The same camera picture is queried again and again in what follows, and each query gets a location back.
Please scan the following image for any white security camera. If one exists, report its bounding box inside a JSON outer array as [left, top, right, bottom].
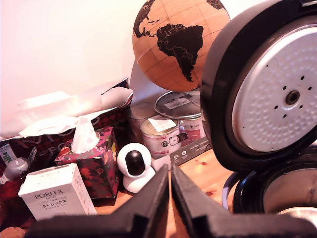
[[116, 142, 157, 194]]

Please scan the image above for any white wrapping paper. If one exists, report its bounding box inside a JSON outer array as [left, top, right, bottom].
[[0, 87, 134, 139]]

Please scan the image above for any paint can with grey lid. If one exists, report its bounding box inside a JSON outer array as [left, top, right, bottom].
[[154, 90, 203, 120]]

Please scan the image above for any white tissue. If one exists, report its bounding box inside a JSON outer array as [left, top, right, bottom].
[[70, 116, 100, 155]]

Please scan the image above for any cork globe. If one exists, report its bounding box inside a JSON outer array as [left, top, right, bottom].
[[132, 0, 231, 93]]

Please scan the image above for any green and white carton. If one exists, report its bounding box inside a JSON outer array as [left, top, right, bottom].
[[0, 143, 13, 167]]

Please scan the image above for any metallic pot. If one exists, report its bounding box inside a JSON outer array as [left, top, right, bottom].
[[275, 206, 317, 220]]

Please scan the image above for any paint can with paper label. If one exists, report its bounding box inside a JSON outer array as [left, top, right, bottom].
[[139, 116, 181, 160]]

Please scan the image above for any white Porlex box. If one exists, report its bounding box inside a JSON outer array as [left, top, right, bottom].
[[17, 162, 98, 222]]

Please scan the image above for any white and pink paint can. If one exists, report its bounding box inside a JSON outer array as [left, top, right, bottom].
[[177, 118, 208, 150]]

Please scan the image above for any plain metal paint can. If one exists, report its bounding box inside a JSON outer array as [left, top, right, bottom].
[[128, 102, 157, 143]]

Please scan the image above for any brown round object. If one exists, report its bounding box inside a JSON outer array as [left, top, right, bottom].
[[0, 226, 28, 238]]

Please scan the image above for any grey printed carton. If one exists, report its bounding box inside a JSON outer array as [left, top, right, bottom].
[[169, 143, 214, 167]]

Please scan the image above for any dark red gift bag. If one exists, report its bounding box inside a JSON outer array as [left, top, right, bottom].
[[0, 77, 135, 230]]

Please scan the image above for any bottle with grey cap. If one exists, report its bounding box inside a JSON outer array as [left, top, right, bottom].
[[2, 157, 32, 182]]

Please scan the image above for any black rice cooker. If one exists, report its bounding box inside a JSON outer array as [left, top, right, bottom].
[[200, 0, 317, 216]]

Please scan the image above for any floral tissue box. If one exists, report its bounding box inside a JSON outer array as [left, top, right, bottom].
[[54, 126, 120, 200]]

